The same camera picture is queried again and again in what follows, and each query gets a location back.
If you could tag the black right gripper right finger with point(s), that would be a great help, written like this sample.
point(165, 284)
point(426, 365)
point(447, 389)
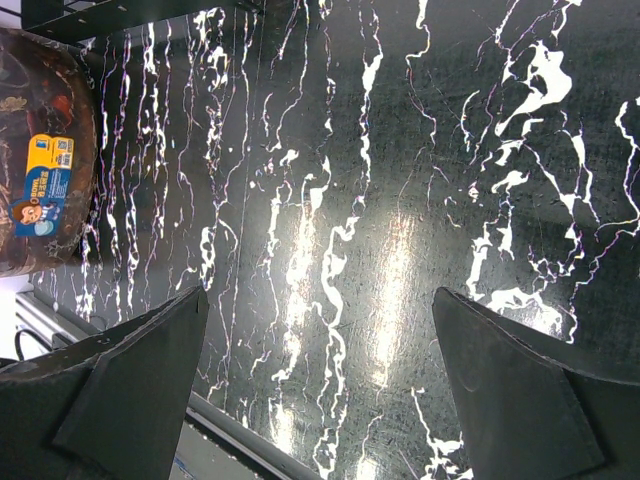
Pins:
point(531, 406)

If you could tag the black wire dish rack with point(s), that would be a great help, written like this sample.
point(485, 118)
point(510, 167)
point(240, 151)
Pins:
point(73, 21)

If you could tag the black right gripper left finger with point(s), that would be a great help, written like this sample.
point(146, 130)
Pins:
point(110, 406)

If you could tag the brown translucent plastic basin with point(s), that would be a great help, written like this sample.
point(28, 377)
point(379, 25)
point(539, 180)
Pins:
point(48, 153)

